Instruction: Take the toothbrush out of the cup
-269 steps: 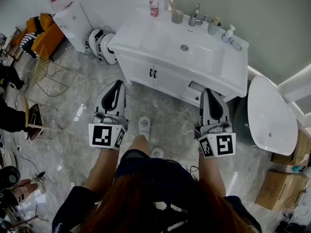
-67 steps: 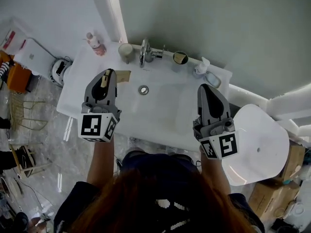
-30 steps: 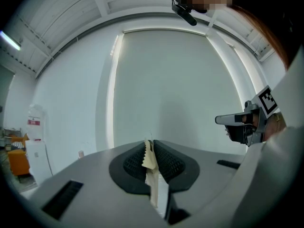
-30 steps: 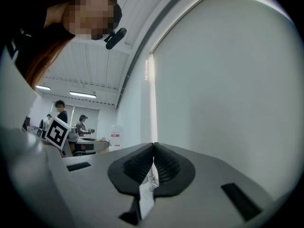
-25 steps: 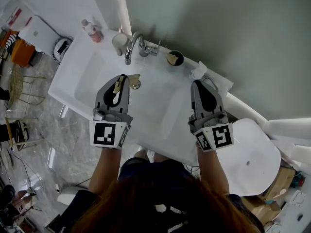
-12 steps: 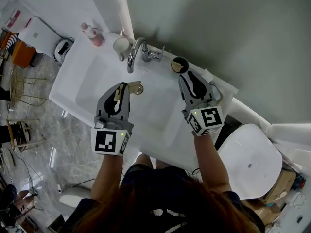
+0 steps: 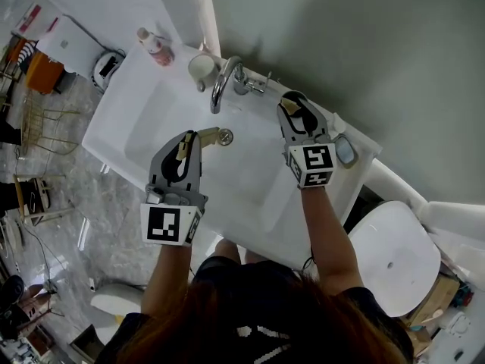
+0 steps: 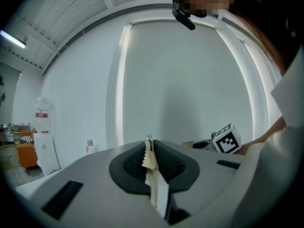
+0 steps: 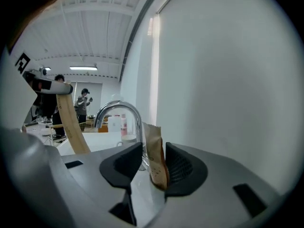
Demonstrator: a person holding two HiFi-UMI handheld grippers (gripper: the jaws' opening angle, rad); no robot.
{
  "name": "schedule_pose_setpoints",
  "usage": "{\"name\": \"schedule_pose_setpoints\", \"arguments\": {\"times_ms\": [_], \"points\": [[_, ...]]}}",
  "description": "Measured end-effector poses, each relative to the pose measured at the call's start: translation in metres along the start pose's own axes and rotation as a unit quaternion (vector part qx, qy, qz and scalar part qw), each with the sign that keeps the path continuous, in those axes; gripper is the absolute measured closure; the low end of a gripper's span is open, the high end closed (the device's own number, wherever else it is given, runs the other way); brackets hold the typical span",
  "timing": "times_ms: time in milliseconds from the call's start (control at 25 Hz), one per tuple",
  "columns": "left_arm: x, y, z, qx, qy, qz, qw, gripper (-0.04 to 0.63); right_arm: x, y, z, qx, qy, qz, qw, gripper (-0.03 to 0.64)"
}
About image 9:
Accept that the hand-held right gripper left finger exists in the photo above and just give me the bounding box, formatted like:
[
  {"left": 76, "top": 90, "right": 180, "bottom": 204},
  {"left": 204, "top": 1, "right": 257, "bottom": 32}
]
[{"left": 58, "top": 141, "right": 143, "bottom": 228}]

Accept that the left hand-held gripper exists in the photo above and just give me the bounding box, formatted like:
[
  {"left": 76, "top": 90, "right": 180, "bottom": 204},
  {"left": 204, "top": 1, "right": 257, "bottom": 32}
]
[{"left": 0, "top": 47, "right": 74, "bottom": 129}]

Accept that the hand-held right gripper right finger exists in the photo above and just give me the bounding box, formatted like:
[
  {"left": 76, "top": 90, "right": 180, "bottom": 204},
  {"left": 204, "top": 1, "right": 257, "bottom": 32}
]
[{"left": 142, "top": 141, "right": 284, "bottom": 228}]

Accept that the beige cup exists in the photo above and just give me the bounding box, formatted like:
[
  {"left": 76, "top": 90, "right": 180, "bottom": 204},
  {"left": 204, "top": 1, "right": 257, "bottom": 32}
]
[{"left": 116, "top": 134, "right": 143, "bottom": 149}]

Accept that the brown paper packet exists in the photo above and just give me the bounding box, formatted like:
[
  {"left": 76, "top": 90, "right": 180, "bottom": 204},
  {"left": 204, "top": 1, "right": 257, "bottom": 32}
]
[{"left": 142, "top": 122, "right": 170, "bottom": 191}]

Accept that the chrome faucet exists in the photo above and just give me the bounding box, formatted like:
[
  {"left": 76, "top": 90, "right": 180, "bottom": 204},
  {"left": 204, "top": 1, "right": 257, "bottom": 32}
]
[{"left": 94, "top": 100, "right": 149, "bottom": 171}]

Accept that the pink pump bottle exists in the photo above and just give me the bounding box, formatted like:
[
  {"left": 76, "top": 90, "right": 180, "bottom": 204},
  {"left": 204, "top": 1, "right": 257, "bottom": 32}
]
[{"left": 120, "top": 114, "right": 129, "bottom": 137}]

